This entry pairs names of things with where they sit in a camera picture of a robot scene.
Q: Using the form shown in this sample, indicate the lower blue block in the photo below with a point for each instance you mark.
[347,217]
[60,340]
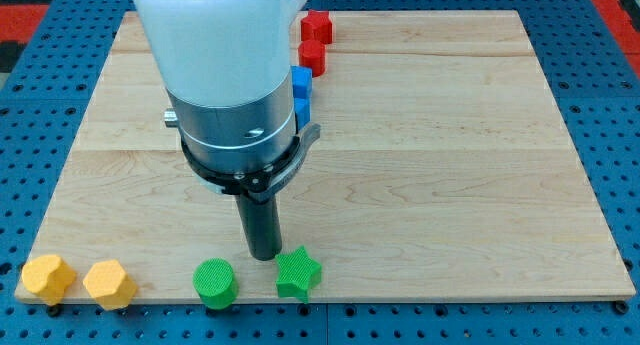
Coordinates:
[302,108]

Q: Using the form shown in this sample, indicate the yellow heart block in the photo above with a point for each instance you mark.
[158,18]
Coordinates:
[48,277]

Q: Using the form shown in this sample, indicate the red star block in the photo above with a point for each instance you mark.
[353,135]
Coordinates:
[317,25]

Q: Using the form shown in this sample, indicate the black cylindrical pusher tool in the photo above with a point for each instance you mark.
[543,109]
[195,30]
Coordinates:
[261,226]

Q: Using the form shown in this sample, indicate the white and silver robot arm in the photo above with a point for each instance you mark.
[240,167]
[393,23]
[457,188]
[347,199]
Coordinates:
[226,67]

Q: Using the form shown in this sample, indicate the green circle block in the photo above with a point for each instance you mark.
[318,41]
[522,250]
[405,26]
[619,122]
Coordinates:
[215,282]

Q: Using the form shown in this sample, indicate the red circle block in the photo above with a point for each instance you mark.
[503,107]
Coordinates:
[312,54]

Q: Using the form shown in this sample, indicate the upper blue block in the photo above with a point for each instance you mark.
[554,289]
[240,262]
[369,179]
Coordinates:
[301,82]

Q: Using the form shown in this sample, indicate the blue block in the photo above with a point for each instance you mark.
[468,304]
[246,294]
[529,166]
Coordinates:
[301,82]
[302,108]

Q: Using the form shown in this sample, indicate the green star block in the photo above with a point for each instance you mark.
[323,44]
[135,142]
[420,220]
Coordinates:
[298,273]

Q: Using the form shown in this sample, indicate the yellow hexagon block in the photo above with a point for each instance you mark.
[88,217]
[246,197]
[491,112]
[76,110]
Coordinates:
[109,285]

